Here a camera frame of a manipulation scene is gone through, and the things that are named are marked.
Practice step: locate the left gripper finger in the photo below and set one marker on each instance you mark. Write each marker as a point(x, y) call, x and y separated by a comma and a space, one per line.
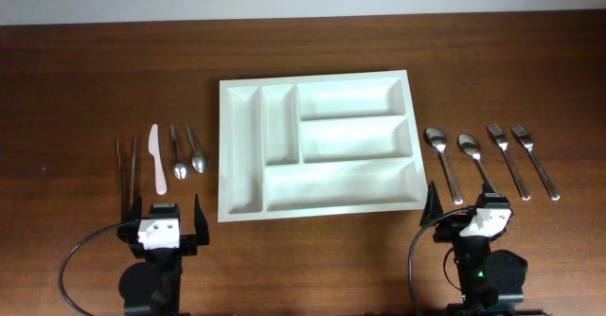
point(135, 210)
point(200, 224)

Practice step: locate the metal serrated tongs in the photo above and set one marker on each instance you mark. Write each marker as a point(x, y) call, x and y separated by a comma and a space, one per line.
point(126, 179)

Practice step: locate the pink plastic knife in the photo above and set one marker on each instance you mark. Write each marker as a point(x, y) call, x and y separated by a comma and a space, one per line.
point(160, 181)

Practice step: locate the small metal teaspoon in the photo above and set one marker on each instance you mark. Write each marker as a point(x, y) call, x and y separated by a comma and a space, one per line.
point(179, 168)
point(198, 159)

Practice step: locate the large metal spoon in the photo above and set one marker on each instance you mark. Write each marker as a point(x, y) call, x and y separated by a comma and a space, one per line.
point(471, 146)
point(438, 139)

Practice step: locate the metal fork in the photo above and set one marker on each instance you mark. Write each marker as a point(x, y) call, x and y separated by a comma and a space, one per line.
point(501, 140)
point(525, 138)

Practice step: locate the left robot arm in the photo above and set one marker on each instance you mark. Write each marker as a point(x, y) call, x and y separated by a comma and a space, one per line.
point(152, 286)

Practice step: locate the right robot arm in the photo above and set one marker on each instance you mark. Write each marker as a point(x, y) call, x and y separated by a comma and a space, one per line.
point(490, 282)

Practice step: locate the white plastic cutlery tray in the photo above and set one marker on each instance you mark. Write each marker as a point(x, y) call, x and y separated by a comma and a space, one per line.
point(324, 145)

